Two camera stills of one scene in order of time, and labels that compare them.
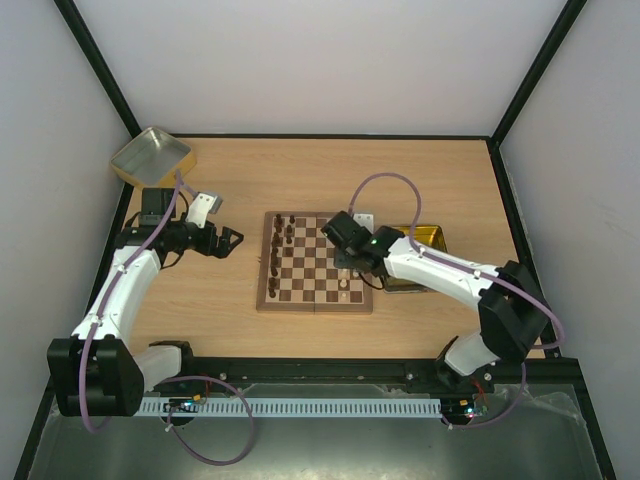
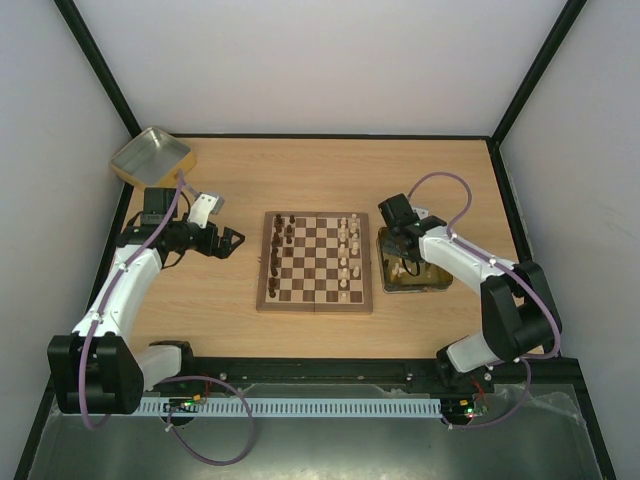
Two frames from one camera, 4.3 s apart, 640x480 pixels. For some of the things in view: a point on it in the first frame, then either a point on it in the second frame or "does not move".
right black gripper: (343, 257) -> (400, 250)
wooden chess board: (298, 272) does not move
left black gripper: (222, 250) does not move
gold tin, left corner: (152, 159) does not move
